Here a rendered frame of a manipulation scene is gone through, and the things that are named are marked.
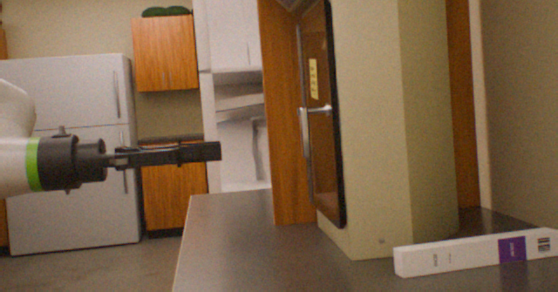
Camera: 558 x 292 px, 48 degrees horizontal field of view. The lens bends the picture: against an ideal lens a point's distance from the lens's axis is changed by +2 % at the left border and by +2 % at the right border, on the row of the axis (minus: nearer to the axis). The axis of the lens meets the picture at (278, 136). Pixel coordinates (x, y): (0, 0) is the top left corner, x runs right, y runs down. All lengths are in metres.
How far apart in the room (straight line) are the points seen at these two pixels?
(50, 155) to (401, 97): 0.59
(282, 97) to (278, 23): 0.17
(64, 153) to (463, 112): 0.90
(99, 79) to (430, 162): 5.03
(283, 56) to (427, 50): 0.37
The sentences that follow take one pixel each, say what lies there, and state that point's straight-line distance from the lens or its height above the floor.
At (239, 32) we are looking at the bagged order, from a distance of 2.42.
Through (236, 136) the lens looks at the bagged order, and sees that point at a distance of 2.42.
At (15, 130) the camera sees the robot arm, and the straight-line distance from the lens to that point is 1.14.
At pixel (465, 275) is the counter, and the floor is 0.94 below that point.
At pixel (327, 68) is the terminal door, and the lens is 1.06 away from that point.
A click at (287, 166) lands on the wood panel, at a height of 1.07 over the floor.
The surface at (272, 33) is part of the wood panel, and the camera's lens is 1.41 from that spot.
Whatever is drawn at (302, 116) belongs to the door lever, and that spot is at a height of 1.19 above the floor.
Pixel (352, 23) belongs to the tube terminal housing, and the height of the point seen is 1.34.
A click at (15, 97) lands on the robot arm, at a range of 1.18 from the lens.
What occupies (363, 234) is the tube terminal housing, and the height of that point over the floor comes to 0.98.
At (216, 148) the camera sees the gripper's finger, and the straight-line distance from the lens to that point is 1.05.
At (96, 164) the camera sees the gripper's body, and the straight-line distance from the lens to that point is 1.06.
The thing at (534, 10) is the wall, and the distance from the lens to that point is 1.35.
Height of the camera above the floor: 1.22
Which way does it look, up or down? 3 degrees down
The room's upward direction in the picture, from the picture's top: 4 degrees counter-clockwise
